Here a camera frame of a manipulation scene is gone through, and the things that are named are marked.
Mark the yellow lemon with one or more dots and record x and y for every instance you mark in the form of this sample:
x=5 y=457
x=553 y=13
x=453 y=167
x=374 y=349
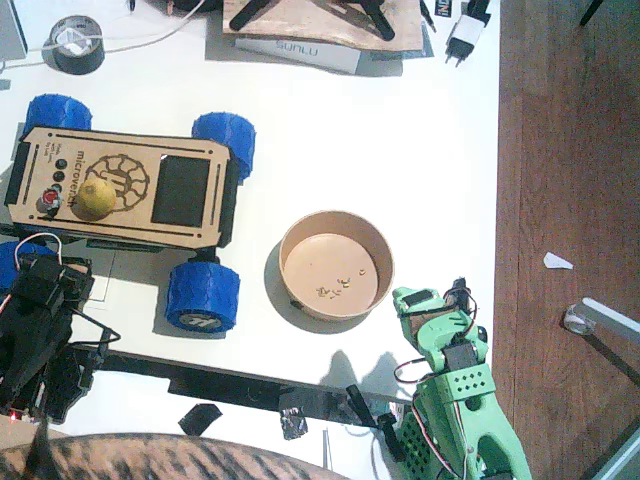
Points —
x=93 y=200

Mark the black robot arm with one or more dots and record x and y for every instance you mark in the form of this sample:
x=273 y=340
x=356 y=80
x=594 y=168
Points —
x=30 y=340

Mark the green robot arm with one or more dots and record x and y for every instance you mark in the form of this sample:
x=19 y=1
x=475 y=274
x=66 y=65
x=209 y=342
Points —
x=492 y=435

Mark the brown paper bowl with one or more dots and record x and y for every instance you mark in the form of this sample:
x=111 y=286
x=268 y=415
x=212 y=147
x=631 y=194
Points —
x=330 y=270

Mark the blue ribbed rover wheel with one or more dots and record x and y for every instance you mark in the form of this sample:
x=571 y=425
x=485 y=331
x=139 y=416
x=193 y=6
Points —
x=57 y=112
x=227 y=137
x=202 y=295
x=7 y=265

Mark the white paper scrap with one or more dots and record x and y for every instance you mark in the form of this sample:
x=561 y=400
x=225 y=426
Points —
x=555 y=261

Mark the black table clamp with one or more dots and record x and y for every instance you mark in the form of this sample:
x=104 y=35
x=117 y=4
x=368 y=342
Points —
x=392 y=440

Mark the crumpled tape piece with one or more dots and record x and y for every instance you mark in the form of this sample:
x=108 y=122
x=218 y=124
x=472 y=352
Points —
x=293 y=424

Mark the grey metal furniture leg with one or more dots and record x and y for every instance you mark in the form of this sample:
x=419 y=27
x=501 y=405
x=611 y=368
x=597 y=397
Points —
x=610 y=320

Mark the striped brown fabric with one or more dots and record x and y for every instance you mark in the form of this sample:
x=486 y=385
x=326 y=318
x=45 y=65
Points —
x=150 y=457

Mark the black tape piece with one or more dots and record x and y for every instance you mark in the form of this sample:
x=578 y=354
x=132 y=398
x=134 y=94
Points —
x=200 y=419

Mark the long black bar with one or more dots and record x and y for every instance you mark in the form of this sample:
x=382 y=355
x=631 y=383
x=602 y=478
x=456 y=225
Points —
x=225 y=385

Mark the grey device housing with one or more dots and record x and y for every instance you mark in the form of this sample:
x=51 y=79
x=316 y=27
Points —
x=10 y=30

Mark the grey metal profile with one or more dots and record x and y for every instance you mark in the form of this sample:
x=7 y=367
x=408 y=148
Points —
x=620 y=460

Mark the white SUNLU box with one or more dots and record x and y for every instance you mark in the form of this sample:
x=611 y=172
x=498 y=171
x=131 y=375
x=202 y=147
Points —
x=300 y=52

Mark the white and black charger plug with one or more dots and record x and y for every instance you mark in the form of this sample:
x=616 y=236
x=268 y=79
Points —
x=467 y=30

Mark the black stand legs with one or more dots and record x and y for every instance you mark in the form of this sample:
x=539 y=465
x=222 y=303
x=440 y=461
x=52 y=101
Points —
x=381 y=22

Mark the black pen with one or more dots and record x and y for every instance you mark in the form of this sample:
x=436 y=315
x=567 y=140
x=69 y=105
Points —
x=428 y=16

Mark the black printed card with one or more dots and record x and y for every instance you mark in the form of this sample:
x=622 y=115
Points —
x=443 y=7

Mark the brown wooden board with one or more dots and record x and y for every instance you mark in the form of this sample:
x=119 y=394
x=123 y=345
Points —
x=310 y=25

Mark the black slanted rod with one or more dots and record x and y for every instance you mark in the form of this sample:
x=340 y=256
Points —
x=592 y=12

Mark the black camera module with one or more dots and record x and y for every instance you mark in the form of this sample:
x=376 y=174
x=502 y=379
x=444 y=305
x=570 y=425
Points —
x=457 y=295

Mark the grey duct tape roll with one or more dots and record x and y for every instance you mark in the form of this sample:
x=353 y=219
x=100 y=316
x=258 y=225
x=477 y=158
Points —
x=75 y=64

